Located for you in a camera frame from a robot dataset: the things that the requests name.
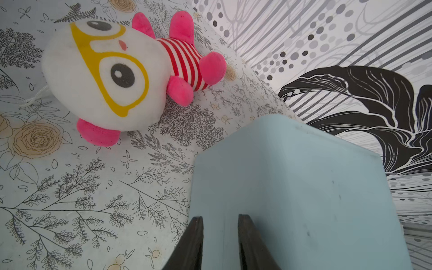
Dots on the pink white plush toy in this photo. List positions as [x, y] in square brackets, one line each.
[116, 79]

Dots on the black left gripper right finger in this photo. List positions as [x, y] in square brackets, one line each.
[254, 254]

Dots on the light blue drawer cabinet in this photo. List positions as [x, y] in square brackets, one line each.
[319, 202]

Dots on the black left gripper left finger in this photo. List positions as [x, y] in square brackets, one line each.
[188, 253]

